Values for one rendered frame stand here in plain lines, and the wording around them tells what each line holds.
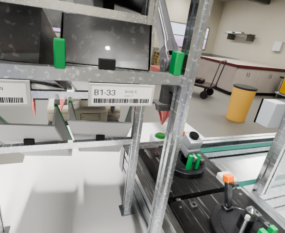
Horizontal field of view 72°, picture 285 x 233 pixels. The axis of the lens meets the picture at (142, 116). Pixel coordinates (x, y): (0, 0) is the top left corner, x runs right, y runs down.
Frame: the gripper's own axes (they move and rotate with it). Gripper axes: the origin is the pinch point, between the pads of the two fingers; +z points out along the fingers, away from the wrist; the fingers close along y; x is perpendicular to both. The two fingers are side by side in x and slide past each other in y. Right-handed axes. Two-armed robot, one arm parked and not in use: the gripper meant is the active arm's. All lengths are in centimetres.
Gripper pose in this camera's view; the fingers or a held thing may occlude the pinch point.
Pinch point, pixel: (161, 122)
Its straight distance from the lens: 84.1
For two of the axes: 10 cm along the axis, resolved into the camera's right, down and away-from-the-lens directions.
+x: -3.4, -4.0, 8.5
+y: 9.3, -0.1, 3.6
